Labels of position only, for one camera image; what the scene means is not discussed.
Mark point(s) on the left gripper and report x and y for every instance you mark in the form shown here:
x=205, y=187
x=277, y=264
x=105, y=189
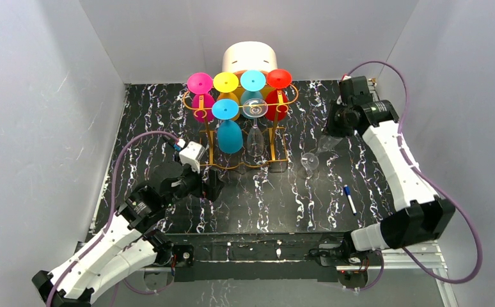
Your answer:
x=213, y=185

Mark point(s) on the blue front wine glass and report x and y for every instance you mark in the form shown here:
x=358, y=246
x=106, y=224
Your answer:
x=229, y=134

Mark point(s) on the clear wine glass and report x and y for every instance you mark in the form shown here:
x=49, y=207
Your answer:
x=254, y=109

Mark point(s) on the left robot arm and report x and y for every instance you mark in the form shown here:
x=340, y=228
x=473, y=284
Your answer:
x=129, y=241

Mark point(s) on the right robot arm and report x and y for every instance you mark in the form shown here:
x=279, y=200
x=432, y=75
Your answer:
x=420, y=213

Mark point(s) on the pink wine glass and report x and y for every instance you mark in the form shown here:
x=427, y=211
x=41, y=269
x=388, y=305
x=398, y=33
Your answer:
x=200, y=85

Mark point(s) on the yellow wine glass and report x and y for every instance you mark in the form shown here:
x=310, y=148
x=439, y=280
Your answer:
x=226, y=83

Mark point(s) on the red wine glass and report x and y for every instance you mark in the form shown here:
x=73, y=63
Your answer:
x=278, y=79

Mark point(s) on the light blue rear wine glass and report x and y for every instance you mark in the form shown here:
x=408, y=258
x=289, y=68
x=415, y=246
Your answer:
x=252, y=82

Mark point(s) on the clear champagne flute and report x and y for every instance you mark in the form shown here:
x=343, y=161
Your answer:
x=325, y=143

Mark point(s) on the white cylindrical container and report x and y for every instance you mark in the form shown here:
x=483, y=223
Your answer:
x=249, y=55

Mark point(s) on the blue and white marker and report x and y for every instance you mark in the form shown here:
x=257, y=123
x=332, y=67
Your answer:
x=347, y=193

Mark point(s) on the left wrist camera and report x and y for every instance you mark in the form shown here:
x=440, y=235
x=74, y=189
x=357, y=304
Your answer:
x=191, y=155

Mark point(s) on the gold wire wine glass rack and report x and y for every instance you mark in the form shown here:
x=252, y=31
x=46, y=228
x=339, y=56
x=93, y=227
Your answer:
x=275, y=150

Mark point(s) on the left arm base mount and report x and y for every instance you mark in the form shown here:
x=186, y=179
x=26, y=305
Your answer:
x=160, y=275

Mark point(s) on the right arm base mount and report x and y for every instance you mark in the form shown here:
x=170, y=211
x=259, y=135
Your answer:
x=358, y=271

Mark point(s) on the aluminium frame rail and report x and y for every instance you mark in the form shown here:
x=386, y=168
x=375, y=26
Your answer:
x=407, y=277

